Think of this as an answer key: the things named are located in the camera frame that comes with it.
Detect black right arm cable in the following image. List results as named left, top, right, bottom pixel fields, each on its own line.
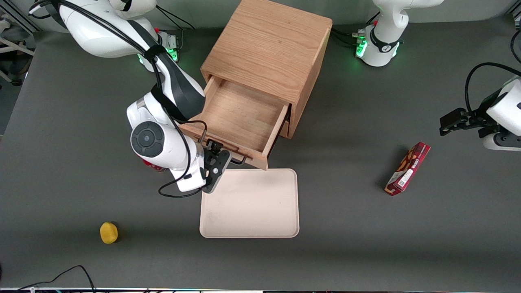
left=31, top=0, right=209, bottom=199

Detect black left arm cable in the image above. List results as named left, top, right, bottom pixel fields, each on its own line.
left=465, top=62, right=521, bottom=114

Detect black looped cable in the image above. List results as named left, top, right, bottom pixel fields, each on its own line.
left=510, top=28, right=521, bottom=63

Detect beige plastic tray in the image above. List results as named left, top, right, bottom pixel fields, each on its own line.
left=199, top=168, right=300, bottom=238

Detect white metal frame stand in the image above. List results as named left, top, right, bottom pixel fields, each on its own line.
left=0, top=16, right=35, bottom=86

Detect black metal drawer handle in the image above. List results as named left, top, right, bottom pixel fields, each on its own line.
left=199, top=136, right=247, bottom=166

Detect wooden drawer cabinet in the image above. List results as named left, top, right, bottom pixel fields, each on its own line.
left=201, top=0, right=333, bottom=140

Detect yellow lemon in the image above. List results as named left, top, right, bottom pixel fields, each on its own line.
left=100, top=222, right=118, bottom=245

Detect red soda bottle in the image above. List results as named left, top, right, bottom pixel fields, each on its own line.
left=142, top=159, right=167, bottom=173

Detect thin black table cable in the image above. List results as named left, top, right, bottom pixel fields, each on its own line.
left=16, top=265, right=96, bottom=293

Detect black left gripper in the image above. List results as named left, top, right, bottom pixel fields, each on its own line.
left=440, top=92, right=509, bottom=139

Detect black right base cable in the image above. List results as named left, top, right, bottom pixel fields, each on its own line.
left=156, top=6, right=196, bottom=31

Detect black left base cables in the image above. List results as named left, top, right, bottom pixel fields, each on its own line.
left=332, top=26, right=363, bottom=47

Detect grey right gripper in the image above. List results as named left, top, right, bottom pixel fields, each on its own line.
left=203, top=140, right=232, bottom=193

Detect red snack box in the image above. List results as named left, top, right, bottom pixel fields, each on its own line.
left=384, top=142, right=431, bottom=197

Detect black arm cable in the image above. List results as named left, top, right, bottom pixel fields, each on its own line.
left=465, top=62, right=521, bottom=114
left=31, top=0, right=209, bottom=199

